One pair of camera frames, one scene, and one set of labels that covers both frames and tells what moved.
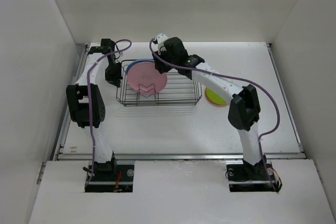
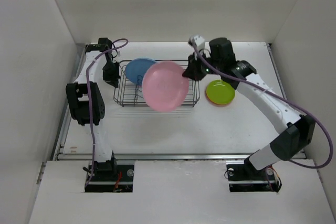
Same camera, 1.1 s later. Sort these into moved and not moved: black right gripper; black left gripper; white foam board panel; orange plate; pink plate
Moved: black right gripper; pink plate
Not moved: orange plate; black left gripper; white foam board panel
